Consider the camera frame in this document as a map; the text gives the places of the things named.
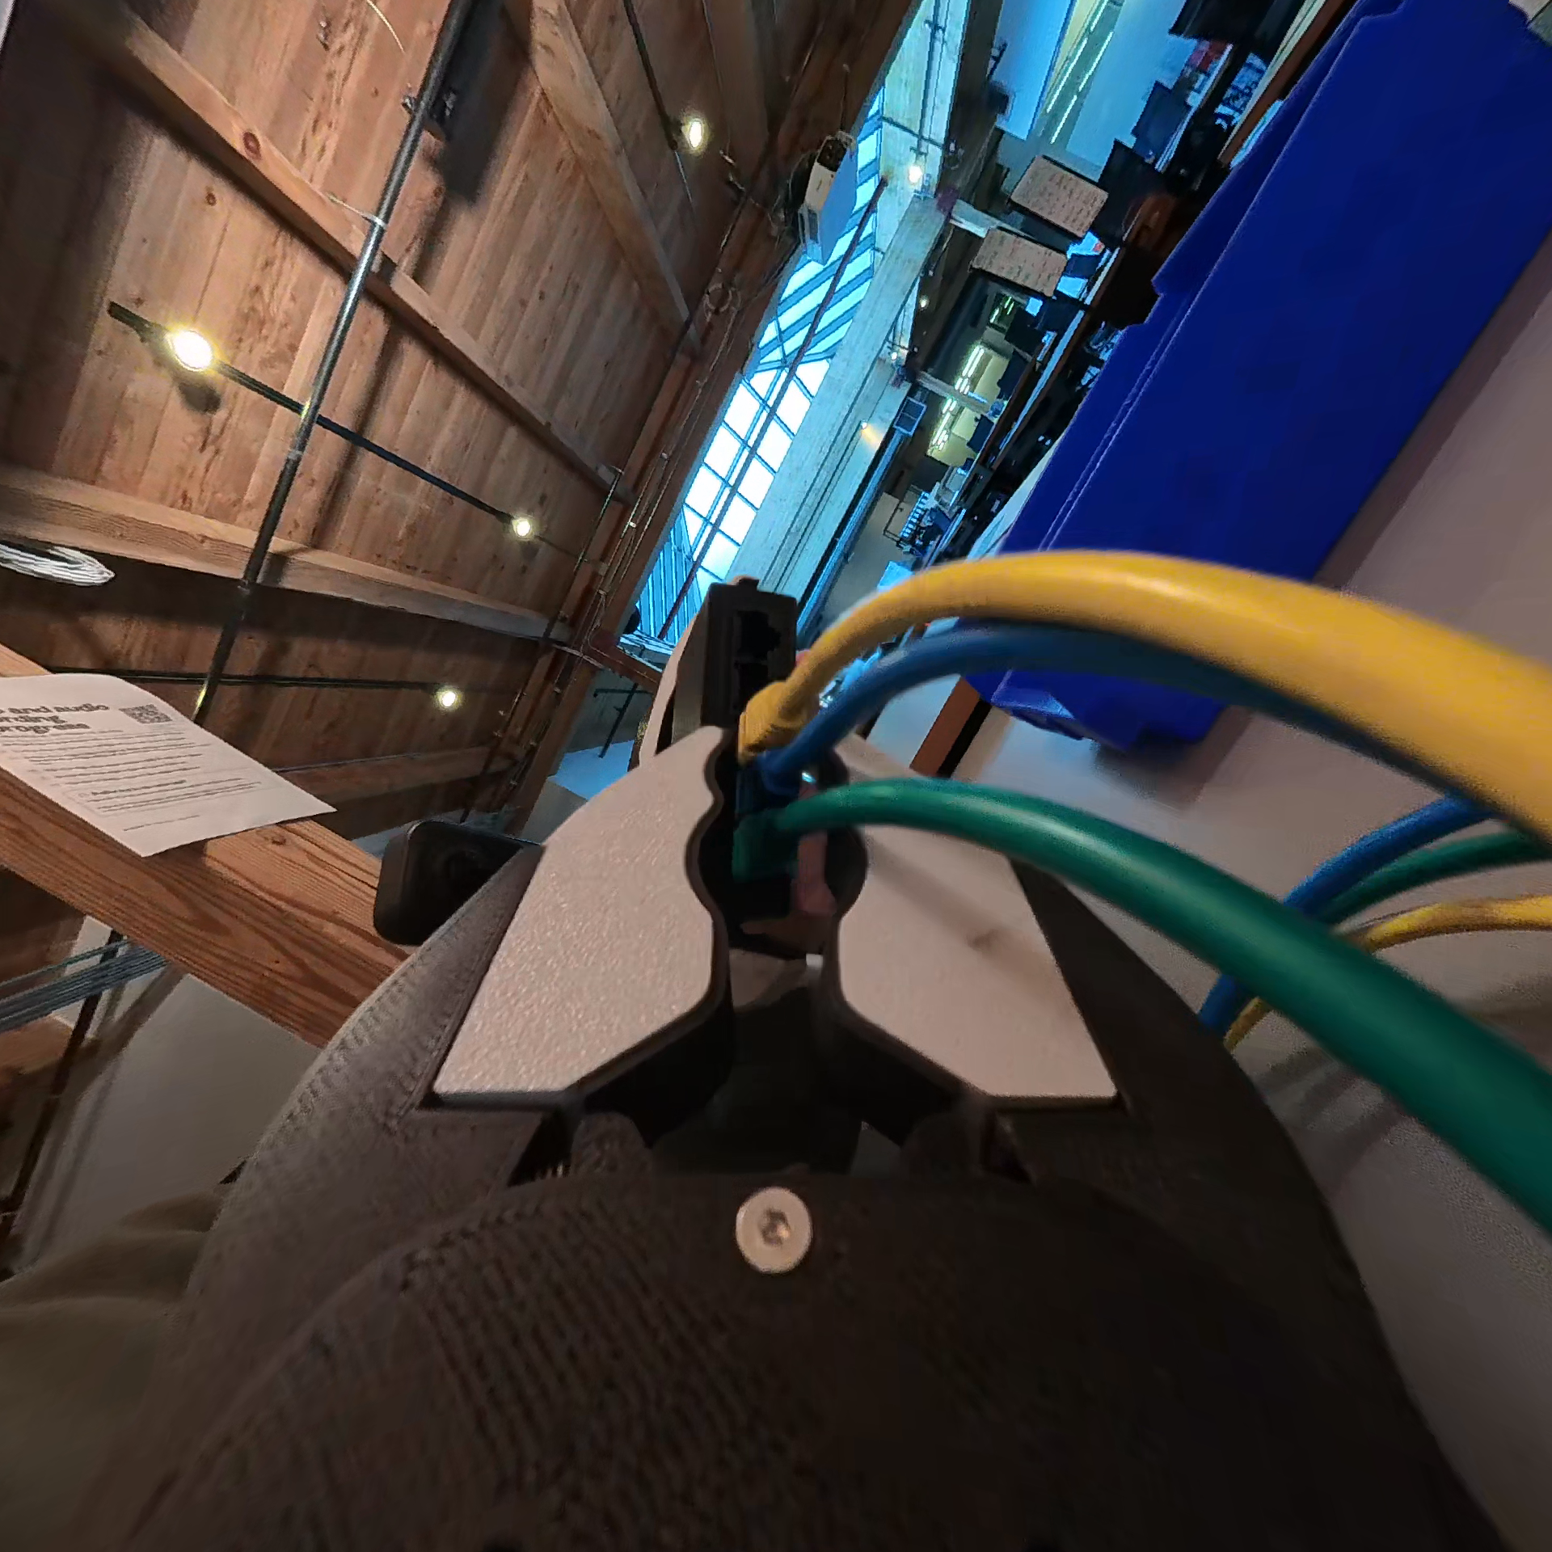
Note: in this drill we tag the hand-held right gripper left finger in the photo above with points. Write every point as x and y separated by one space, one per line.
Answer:
583 957

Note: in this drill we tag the white notice sheet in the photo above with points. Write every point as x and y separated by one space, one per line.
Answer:
121 763

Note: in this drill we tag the wooden post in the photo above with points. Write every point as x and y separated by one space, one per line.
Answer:
243 896

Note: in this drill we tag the ceiling spot lamps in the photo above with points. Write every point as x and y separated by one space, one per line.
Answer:
191 349

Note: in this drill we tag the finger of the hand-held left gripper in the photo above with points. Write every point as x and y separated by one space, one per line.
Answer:
674 702

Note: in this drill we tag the person's olive clothing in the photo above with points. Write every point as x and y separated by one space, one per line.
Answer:
73 1334

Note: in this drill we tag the blue plastic bin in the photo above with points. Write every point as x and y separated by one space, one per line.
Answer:
1274 364

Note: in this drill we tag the white ceiling-mounted unit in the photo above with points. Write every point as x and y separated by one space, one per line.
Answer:
825 181

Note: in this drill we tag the black ethernet port block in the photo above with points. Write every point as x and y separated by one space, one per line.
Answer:
753 654

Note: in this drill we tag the skylight window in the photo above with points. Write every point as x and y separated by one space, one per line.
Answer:
740 449

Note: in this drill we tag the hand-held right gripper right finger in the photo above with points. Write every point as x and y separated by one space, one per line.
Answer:
958 994

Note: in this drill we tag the metal ceiling pipe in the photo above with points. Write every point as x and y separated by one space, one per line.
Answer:
352 279

